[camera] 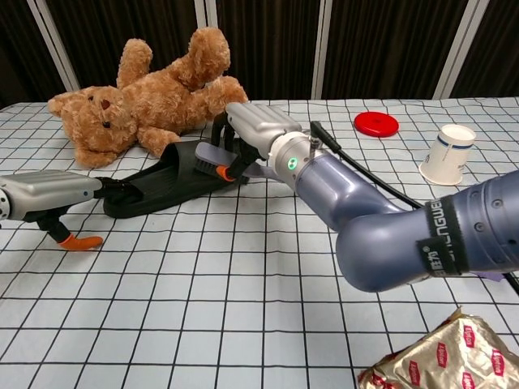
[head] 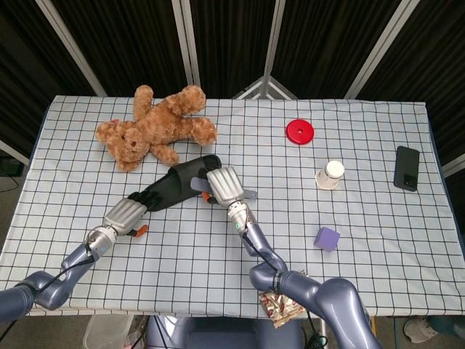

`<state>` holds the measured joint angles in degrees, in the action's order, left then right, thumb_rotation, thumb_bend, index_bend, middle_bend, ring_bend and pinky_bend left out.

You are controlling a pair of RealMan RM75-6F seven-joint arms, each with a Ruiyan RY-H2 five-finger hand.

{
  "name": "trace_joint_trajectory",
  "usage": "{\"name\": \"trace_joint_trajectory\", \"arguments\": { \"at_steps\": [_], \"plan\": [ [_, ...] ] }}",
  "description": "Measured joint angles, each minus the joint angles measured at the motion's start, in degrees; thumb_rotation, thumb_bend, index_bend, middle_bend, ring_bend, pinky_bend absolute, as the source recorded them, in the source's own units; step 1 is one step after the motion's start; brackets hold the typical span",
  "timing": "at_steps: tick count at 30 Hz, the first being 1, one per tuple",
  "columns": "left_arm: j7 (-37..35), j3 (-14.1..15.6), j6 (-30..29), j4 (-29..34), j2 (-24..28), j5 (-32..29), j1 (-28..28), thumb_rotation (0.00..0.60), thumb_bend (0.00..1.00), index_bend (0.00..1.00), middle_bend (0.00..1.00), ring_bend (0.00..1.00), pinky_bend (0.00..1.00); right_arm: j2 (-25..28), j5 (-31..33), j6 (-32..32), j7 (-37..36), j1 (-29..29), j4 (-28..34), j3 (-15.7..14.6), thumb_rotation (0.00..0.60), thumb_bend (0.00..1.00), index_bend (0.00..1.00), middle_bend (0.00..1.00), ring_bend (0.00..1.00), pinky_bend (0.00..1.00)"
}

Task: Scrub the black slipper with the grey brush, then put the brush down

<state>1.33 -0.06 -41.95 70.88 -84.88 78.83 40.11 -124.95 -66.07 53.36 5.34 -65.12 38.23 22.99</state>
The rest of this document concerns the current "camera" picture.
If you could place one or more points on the grey metal screen frame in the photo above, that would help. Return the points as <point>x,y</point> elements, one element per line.
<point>458,48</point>
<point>54,44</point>
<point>321,48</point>
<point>204,12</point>

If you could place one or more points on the purple cube block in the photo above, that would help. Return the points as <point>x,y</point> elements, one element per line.
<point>492,277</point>

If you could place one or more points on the white paper cup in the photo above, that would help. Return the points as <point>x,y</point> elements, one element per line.
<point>448,156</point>

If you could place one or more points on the black fabric screen panel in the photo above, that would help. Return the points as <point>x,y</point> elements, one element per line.
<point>267,48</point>
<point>20,52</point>
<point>162,24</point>
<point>498,44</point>
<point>385,48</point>

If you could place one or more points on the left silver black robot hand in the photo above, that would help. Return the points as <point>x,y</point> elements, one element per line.
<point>44,190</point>

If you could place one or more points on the gold foil tea packet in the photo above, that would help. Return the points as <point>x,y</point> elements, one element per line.
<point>454,356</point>

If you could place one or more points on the red plastic disc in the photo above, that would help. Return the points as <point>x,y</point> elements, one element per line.
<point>377,123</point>

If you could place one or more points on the brown teddy bear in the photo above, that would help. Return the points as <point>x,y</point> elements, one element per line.
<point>154,101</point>

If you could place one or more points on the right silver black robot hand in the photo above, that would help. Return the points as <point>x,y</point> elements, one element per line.
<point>259,121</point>

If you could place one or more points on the white black checkered tablecloth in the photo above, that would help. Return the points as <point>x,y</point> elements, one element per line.
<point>202,304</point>

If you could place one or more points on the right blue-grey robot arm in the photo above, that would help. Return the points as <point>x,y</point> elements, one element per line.
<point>365,227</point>

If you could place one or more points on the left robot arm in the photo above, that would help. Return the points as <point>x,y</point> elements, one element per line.
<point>4,204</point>

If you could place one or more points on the black rubber slipper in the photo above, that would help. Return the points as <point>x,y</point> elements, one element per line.
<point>162,190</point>

